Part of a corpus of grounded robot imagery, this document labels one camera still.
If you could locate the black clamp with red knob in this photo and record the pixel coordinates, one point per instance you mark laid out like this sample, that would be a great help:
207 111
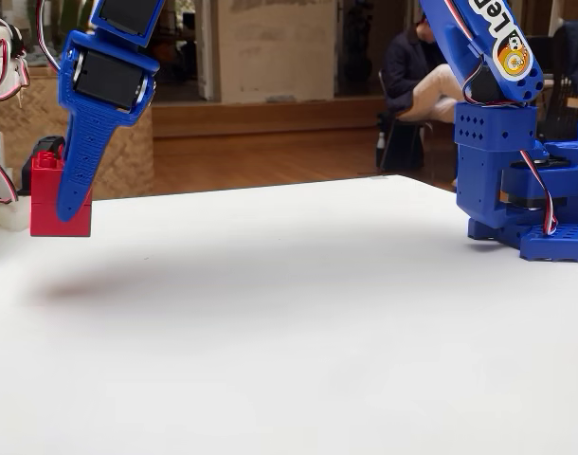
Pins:
49 143

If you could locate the red toy brick block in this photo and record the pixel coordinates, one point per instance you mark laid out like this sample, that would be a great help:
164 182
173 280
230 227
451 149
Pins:
42 213

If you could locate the seated person in dark jacket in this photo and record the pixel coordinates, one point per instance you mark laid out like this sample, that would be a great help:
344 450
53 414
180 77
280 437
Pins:
407 61

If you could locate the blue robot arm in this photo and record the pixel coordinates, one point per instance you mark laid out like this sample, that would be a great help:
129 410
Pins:
488 180

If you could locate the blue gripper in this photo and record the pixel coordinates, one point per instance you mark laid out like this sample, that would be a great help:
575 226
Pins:
110 80

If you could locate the green cactus plants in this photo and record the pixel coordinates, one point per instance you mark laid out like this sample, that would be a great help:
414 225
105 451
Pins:
57 19

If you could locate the black chair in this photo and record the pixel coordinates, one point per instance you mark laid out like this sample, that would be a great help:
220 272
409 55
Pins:
402 142

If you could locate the dark blue jacket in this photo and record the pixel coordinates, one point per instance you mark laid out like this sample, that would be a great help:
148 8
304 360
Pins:
573 52

